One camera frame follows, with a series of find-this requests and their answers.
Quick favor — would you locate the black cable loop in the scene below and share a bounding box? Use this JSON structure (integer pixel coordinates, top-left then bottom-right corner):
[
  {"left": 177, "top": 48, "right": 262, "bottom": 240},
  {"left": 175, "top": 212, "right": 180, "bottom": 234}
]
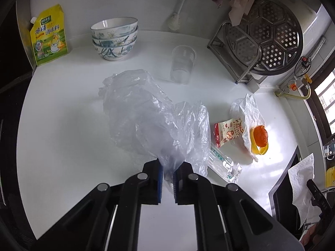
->
[{"left": 294, "top": 56, "right": 313, "bottom": 78}]

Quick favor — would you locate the clear plastic bag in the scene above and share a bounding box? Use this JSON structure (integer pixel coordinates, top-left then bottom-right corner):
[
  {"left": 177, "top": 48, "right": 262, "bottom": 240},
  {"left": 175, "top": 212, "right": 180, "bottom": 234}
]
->
[{"left": 98, "top": 69, "right": 211, "bottom": 182}]

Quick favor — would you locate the yellow green gas hose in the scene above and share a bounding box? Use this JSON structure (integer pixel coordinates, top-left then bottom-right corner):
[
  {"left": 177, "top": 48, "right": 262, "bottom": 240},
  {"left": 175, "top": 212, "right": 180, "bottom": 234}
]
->
[{"left": 274, "top": 83, "right": 312, "bottom": 101}]

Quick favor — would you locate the floral ceramic bowl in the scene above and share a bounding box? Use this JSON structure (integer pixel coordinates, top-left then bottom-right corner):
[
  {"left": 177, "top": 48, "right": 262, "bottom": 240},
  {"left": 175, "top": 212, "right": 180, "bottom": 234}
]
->
[
  {"left": 90, "top": 17, "right": 138, "bottom": 40},
  {"left": 92, "top": 26, "right": 139, "bottom": 47},
  {"left": 93, "top": 41, "right": 136, "bottom": 61}
]

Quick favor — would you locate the person's right hand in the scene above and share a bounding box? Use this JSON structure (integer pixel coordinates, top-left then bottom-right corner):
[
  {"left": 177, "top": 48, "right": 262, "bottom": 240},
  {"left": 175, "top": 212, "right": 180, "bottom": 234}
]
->
[{"left": 300, "top": 221, "right": 324, "bottom": 250}]

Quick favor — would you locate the black kitchen sink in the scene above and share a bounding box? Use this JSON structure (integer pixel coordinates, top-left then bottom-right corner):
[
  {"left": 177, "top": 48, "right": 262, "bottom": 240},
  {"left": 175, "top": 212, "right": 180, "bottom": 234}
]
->
[{"left": 269, "top": 147, "right": 303, "bottom": 239}]

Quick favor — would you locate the gas valve with orange knob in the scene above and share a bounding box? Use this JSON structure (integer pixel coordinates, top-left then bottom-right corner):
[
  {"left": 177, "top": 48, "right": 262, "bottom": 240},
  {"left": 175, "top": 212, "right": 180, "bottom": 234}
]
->
[{"left": 277, "top": 79, "right": 298, "bottom": 97}]

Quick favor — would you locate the clear plastic cup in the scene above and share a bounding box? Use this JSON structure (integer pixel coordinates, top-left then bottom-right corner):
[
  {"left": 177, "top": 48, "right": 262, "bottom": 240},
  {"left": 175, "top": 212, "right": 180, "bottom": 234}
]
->
[{"left": 170, "top": 45, "right": 196, "bottom": 85}]

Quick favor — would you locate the perforated steel steamer tray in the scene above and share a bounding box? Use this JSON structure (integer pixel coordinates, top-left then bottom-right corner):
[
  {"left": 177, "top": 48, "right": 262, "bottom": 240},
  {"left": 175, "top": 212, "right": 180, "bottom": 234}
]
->
[{"left": 237, "top": 0, "right": 303, "bottom": 76}]

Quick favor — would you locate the orange mandarin peel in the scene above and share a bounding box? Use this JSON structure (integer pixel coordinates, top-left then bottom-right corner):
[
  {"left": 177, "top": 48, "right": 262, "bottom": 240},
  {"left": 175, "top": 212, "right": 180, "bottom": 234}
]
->
[{"left": 253, "top": 125, "right": 268, "bottom": 148}]

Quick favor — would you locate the clear plastic blister package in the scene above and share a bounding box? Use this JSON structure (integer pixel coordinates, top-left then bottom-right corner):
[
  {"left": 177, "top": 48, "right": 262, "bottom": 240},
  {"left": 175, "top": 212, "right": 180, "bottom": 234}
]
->
[{"left": 208, "top": 146, "right": 242, "bottom": 184}]

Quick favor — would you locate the white paper towel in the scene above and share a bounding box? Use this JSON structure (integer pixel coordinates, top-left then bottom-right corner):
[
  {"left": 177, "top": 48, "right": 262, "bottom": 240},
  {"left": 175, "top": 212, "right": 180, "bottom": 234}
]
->
[{"left": 288, "top": 153, "right": 314, "bottom": 226}]

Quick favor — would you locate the middle floral ceramic bowl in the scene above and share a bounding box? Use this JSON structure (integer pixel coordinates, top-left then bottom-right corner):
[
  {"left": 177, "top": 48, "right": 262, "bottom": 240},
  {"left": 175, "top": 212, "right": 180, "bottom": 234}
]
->
[{"left": 92, "top": 26, "right": 139, "bottom": 47}]

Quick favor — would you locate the bottom floral ceramic bowl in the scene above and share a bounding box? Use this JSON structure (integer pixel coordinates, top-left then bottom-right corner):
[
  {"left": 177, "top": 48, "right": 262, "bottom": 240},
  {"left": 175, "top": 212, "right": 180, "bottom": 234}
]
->
[{"left": 93, "top": 41, "right": 136, "bottom": 61}]

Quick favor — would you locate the dark window frame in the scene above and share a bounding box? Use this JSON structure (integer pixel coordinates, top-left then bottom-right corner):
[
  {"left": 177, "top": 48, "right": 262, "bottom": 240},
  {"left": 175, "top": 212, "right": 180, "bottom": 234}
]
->
[{"left": 307, "top": 69, "right": 334, "bottom": 144}]

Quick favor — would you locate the white bottle brush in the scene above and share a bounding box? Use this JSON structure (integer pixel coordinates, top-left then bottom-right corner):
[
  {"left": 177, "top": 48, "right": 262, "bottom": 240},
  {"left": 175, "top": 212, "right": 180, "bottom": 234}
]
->
[{"left": 167, "top": 0, "right": 186, "bottom": 32}]

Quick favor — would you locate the red white snack wrapper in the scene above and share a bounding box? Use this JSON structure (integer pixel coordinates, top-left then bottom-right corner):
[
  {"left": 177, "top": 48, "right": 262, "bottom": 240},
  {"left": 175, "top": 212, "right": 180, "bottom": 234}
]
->
[{"left": 214, "top": 119, "right": 244, "bottom": 148}]

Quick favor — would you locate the metal dish rack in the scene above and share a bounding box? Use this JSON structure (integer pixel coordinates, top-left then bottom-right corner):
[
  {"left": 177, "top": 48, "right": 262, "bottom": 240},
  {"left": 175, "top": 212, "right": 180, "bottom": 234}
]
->
[{"left": 207, "top": 20, "right": 262, "bottom": 84}]

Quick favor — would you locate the top floral ceramic bowl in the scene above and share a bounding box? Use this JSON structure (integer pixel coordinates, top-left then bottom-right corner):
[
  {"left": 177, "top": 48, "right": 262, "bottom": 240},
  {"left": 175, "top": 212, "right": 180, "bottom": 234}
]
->
[{"left": 90, "top": 17, "right": 138, "bottom": 40}]

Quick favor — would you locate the yellow green seasoning pouch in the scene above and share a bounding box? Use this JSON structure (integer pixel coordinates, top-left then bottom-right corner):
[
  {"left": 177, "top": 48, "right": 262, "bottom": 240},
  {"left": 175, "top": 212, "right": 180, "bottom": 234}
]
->
[{"left": 30, "top": 4, "right": 68, "bottom": 66}]

